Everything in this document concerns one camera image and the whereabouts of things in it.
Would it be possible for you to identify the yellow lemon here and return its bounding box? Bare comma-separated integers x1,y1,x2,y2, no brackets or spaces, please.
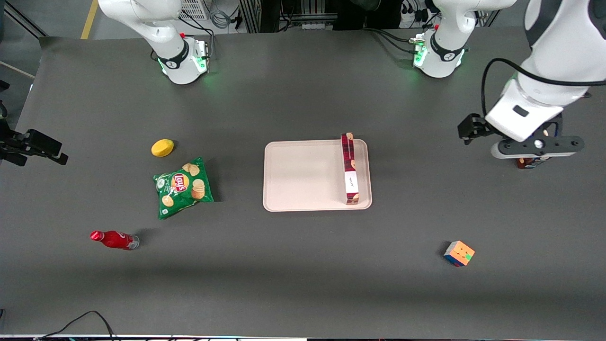
151,139,175,158

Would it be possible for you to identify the black cable at table edge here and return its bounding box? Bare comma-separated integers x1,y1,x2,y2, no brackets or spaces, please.
33,310,117,341

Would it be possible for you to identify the white perforated box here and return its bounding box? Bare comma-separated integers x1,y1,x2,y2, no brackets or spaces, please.
179,0,209,21

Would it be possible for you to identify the dark diagonal frame bar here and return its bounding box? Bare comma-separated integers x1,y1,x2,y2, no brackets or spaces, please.
4,0,51,39

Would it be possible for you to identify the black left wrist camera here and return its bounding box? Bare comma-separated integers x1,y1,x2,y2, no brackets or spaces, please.
457,113,494,145

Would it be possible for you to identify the red soda bottle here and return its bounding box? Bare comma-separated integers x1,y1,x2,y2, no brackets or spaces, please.
90,230,140,251

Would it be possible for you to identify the red cookie box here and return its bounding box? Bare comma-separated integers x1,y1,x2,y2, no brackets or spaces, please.
340,133,361,205

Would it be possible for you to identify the beige plastic tray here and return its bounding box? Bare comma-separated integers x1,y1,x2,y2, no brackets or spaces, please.
263,139,373,212

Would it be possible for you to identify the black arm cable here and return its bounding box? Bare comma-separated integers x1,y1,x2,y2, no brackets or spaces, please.
481,58,606,120

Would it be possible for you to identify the colourful puzzle cube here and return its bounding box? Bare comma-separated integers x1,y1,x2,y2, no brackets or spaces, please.
443,240,475,267

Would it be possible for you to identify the blue cookie box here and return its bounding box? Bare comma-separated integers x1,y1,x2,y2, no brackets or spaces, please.
515,156,553,171

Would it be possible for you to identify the white power strip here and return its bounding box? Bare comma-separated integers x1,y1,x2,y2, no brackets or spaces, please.
399,5,429,23

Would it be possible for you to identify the coiled grey cable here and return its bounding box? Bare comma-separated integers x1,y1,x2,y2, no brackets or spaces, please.
209,9,232,30

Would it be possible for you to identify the black base cable bundle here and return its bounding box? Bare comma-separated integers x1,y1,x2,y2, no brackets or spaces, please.
360,27,421,54

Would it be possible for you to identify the green chips bag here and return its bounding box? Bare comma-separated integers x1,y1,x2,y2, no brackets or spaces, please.
152,157,214,220

